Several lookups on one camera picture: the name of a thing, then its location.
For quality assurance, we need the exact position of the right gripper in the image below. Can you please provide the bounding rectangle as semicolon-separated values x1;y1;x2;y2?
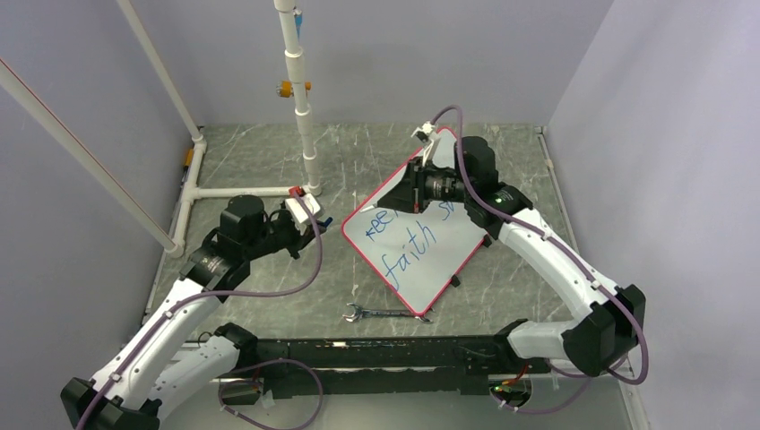
378;156;473;214

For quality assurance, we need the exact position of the pink framed whiteboard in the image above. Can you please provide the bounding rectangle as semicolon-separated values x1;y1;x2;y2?
341;161;487;315

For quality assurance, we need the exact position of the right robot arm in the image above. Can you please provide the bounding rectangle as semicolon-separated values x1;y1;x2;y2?
376;136;650;384

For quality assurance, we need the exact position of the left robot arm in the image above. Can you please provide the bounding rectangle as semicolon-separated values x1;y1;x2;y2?
61;187;329;429

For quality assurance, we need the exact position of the silver open end wrench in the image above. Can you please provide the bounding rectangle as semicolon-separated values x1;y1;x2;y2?
342;303;431;323

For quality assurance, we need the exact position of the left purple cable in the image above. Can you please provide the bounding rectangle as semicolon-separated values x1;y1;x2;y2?
73;193;326;430

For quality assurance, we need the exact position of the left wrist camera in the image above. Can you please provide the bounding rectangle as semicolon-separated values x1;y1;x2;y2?
284;186;324;225

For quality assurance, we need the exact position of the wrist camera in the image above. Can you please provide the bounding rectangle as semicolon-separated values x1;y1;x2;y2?
411;121;440;167
284;186;324;225

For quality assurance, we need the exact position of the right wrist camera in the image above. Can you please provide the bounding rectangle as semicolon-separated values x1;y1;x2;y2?
411;121;440;167

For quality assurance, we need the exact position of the white PVC pipe frame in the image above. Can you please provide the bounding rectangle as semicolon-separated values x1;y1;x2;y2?
1;0;322;258

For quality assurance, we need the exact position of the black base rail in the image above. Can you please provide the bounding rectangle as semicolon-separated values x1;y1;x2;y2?
219;335;549;406

